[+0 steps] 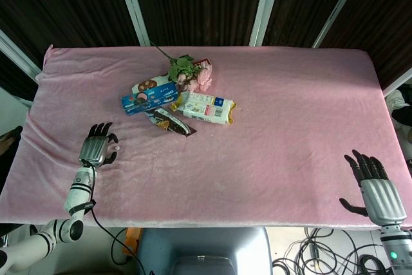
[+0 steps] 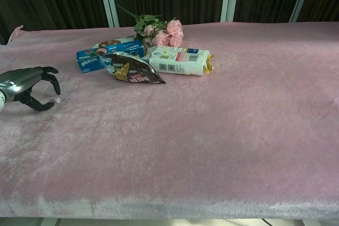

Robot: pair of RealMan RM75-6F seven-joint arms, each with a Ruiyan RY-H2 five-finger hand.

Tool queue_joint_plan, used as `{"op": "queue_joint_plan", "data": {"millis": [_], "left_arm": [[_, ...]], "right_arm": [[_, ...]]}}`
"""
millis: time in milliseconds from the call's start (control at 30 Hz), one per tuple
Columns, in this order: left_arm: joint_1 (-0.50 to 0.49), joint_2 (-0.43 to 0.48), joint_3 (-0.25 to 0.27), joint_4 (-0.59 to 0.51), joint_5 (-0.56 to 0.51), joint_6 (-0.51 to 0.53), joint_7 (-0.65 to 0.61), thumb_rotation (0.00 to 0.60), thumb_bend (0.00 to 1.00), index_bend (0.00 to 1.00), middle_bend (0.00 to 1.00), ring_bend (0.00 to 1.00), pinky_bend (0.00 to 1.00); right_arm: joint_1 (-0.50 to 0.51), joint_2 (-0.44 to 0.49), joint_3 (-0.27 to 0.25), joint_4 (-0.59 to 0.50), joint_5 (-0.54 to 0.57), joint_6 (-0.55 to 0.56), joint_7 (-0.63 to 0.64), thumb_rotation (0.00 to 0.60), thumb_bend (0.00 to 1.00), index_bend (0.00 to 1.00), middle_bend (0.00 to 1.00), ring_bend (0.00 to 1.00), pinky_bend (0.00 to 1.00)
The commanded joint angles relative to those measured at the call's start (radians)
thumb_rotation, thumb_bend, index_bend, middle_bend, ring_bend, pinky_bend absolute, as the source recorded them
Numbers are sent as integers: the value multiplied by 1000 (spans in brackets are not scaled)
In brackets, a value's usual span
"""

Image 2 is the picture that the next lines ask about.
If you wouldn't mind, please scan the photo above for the pink artificial flower bouquet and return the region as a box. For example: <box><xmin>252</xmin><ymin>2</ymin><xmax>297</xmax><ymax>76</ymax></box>
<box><xmin>116</xmin><ymin>4</ymin><xmax>185</xmax><ymax>48</ymax></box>

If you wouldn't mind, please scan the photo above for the white biscuit package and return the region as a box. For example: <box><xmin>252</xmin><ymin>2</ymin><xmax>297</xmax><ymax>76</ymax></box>
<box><xmin>141</xmin><ymin>46</ymin><xmax>216</xmax><ymax>77</ymax></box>

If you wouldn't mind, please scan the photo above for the blue cookie box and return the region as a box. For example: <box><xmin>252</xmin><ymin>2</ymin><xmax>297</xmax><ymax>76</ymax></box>
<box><xmin>76</xmin><ymin>38</ymin><xmax>147</xmax><ymax>74</ymax></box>

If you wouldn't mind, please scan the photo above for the pink plush table cloth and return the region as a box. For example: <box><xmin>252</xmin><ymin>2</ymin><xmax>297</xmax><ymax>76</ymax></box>
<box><xmin>0</xmin><ymin>21</ymin><xmax>339</xmax><ymax>220</ymax></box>

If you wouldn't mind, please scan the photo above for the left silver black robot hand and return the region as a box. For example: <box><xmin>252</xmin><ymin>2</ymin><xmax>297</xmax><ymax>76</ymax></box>
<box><xmin>0</xmin><ymin>66</ymin><xmax>61</xmax><ymax>112</ymax></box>

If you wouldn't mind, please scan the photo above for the dark brown snack bag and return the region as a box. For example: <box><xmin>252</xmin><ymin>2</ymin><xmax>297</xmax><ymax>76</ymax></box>
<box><xmin>98</xmin><ymin>52</ymin><xmax>166</xmax><ymax>86</ymax></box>

